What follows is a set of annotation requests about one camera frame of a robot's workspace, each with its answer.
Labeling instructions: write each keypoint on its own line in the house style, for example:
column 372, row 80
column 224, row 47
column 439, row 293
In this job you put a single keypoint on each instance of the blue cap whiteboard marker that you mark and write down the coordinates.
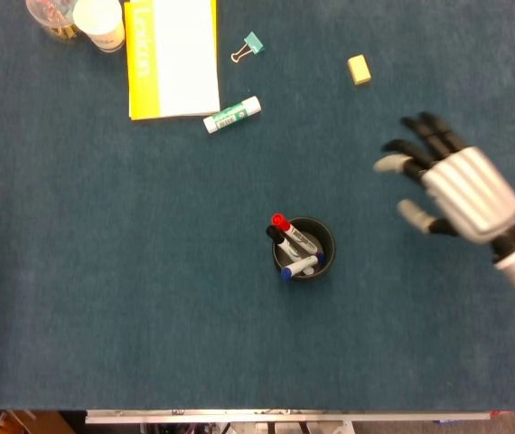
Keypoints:
column 300, row 267

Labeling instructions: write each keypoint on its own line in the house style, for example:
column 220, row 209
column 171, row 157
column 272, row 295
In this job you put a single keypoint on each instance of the yellow white notebook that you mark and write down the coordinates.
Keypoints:
column 171, row 59

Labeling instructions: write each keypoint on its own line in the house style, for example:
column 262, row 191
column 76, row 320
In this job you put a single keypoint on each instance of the white green glue stick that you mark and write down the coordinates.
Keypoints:
column 232, row 114

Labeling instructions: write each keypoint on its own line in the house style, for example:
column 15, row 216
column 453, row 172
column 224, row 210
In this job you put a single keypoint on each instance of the white paper cup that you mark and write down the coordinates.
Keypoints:
column 99, row 22

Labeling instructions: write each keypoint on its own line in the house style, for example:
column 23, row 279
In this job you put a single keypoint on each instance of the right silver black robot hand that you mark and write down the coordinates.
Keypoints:
column 470, row 194

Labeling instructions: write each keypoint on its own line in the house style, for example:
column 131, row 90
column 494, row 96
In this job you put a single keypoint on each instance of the pale yellow eraser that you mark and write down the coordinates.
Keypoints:
column 359, row 70

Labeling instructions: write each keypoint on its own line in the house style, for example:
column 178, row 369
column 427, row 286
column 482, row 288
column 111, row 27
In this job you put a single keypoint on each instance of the blue felt table mat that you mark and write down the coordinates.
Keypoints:
column 149, row 339

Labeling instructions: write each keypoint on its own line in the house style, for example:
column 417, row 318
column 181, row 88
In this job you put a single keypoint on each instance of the teal binder clip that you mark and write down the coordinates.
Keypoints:
column 254, row 43

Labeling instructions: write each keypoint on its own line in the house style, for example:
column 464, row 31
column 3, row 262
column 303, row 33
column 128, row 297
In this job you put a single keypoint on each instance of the clear jar of clips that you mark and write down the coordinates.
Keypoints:
column 52, row 18

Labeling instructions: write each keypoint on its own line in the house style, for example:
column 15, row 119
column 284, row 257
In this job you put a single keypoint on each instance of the black cap whiteboard marker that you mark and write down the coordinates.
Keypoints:
column 280, row 242

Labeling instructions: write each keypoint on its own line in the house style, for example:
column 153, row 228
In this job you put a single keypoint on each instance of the black mesh pen holder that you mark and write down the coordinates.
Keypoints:
column 327, row 257

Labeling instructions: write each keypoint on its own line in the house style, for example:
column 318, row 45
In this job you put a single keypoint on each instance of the brown wooden furniture piece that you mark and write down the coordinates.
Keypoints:
column 31, row 422

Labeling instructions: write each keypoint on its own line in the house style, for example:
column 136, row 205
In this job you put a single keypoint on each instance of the aluminium table frame rail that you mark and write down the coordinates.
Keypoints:
column 284, row 416

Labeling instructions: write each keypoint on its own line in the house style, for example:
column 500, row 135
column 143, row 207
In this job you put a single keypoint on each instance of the red cap whiteboard marker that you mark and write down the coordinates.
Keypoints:
column 296, row 235

